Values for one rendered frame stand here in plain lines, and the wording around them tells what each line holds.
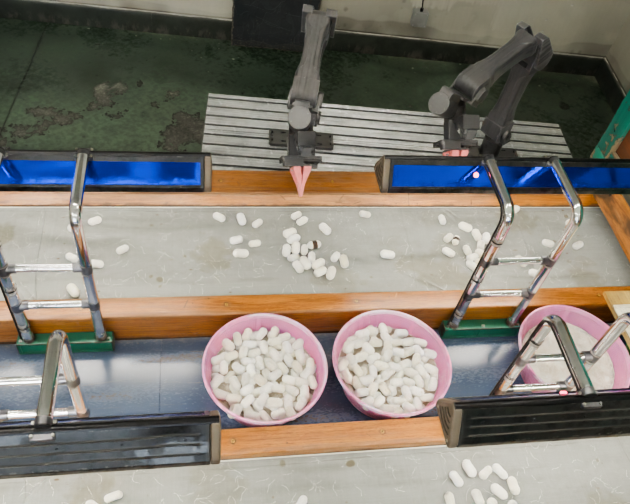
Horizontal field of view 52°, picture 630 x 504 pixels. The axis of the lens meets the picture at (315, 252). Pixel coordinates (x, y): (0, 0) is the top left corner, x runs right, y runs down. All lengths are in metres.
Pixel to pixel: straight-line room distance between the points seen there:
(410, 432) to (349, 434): 0.13
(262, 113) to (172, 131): 1.02
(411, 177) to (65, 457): 0.84
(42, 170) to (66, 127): 1.81
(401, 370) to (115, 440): 0.73
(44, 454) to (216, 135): 1.28
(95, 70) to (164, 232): 1.91
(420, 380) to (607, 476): 0.42
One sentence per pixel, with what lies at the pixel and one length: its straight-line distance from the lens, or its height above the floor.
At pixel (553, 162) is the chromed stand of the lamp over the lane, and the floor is 1.12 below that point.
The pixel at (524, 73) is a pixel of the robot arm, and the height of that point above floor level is 1.00.
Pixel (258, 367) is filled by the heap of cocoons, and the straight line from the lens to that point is 1.44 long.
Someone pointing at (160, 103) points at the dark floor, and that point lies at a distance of 3.25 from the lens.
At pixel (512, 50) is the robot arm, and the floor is 1.10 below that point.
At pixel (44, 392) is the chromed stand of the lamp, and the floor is 1.12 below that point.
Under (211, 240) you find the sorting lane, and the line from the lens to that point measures 1.64.
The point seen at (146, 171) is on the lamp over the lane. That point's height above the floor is 1.08.
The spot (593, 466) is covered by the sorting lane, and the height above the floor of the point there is 0.74.
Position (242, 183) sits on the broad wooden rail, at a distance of 1.75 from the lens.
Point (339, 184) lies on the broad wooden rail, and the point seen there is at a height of 0.76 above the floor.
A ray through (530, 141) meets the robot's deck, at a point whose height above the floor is 0.67.
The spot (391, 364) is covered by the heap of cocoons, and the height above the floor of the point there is 0.74.
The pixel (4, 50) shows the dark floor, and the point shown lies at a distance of 3.67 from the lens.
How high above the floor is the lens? 1.98
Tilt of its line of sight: 49 degrees down
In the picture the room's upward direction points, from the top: 11 degrees clockwise
